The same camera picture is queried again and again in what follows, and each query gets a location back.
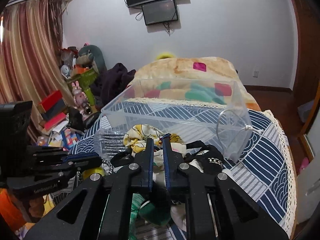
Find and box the black chain strap pouch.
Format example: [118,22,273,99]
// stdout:
[110,140,224,175]

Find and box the green knit glove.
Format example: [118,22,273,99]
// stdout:
[128,193,171,239]

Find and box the yellow cartoon print cloth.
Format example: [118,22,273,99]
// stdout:
[123,124,186,173]

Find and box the clear plastic storage box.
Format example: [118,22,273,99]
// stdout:
[101,78,253,162]

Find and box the orange sleeve forearm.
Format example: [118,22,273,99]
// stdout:
[0,189,26,232]

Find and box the yellow fuzzy ball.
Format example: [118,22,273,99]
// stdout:
[82,167,105,180]

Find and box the white fleece cloth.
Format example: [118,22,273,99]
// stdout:
[170,160,203,232]

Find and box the red black box stack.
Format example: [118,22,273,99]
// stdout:
[36,90,67,122]

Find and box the pink rabbit toy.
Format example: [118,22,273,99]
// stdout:
[72,81,91,114]

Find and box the green cardboard box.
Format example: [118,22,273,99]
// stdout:
[66,68,98,106]

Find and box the dark purple clothing pile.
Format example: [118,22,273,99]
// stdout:
[89,63,136,110]

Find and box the striped brown curtain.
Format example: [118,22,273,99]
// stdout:
[1,0,73,141]

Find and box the grey green plush dinosaur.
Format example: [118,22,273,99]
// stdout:
[76,45,107,74]

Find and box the colourful fleece blanket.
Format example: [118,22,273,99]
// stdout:
[133,56,261,111]

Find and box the yellow plush headboard toy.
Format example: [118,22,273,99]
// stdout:
[156,52,175,60]

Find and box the brown wooden door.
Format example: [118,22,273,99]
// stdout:
[287,0,320,136]

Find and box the white wall socket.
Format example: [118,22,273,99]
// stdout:
[253,70,259,78]

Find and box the small black wall monitor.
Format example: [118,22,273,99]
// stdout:
[142,0,178,25]

